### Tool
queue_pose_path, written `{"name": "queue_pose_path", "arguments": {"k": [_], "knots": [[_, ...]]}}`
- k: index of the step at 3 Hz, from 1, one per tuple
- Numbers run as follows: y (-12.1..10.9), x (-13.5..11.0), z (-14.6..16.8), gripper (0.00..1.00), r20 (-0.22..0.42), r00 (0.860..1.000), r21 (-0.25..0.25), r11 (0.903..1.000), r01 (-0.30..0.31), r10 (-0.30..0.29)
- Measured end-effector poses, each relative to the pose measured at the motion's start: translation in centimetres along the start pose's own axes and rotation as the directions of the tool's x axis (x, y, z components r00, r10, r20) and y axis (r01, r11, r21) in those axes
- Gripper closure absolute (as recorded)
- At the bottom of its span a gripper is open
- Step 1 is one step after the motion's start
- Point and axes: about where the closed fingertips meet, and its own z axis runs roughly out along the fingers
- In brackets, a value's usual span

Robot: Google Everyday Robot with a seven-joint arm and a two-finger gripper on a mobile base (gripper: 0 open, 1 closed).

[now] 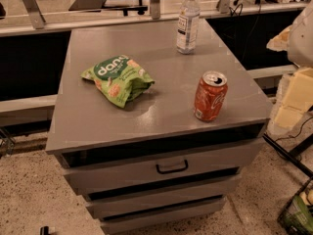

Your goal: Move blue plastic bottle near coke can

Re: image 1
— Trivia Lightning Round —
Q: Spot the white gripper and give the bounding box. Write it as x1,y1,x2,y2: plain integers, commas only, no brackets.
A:
266,0,313,129

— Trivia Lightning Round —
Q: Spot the clear plastic water bottle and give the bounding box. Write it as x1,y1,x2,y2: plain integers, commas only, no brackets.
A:
176,0,201,54

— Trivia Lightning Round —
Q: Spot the red coke can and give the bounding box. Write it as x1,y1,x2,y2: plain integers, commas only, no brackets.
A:
194,70,228,121

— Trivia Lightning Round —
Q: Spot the green chip bag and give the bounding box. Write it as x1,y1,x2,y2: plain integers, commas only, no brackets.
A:
81,55,155,108

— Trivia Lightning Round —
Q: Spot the grey drawer cabinet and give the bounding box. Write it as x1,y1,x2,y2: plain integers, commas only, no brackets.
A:
46,22,271,235

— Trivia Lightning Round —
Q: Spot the black floor cable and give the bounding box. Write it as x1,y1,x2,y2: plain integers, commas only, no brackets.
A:
274,116,313,143

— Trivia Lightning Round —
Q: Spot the black drawer handle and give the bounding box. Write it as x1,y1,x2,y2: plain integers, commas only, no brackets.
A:
156,160,189,175

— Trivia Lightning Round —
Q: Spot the black wire basket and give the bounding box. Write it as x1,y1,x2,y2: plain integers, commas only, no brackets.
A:
278,178,313,235

